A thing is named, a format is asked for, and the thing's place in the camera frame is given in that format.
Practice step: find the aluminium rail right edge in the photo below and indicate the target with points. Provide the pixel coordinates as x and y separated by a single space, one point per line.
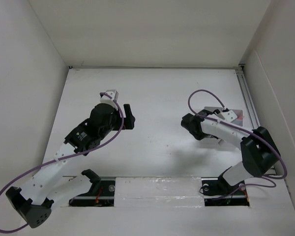
251 111

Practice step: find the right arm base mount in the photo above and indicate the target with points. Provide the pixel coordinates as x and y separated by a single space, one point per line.
218 193

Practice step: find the white right organizer tray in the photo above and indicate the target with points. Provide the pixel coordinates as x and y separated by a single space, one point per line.
237 115

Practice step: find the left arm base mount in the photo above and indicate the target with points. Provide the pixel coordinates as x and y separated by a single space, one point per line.
100 194

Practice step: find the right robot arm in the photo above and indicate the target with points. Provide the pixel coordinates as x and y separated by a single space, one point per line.
258 151

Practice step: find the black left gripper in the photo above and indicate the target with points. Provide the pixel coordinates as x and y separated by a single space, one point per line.
128 123

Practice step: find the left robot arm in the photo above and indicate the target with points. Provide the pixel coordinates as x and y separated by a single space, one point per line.
35 199

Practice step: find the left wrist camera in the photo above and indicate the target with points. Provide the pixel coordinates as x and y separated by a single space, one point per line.
109 96

